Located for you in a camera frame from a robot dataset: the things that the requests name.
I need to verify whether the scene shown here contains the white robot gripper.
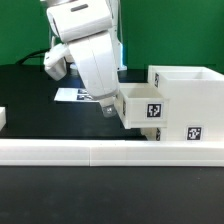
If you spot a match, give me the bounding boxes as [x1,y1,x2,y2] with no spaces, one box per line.
[68,31,119,118]

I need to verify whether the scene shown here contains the white fence rail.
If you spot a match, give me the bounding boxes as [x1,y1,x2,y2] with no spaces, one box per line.
[0,107,6,131]
[0,139,224,167]

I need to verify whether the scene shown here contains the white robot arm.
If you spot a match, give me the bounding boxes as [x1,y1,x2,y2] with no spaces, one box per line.
[40,0,126,117]

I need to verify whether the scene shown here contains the white drawer cabinet box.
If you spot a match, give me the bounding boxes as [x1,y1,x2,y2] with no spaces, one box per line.
[148,65,224,142]

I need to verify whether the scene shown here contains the white marker tag sheet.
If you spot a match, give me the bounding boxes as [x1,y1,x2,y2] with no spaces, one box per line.
[54,88,94,102]

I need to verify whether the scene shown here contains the white drawer tray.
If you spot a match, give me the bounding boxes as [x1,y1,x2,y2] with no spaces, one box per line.
[115,83,169,129]
[141,127,167,141]

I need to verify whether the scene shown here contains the white left fence rail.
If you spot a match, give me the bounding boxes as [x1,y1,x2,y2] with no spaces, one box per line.
[0,107,6,131]

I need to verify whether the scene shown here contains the white front fence rail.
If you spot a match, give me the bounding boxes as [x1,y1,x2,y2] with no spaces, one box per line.
[0,139,224,167]

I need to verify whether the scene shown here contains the white front drawer tray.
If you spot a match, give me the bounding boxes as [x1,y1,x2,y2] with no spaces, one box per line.
[141,127,167,141]

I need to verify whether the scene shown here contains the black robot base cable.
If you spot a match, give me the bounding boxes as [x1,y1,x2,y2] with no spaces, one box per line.
[14,49,51,66]

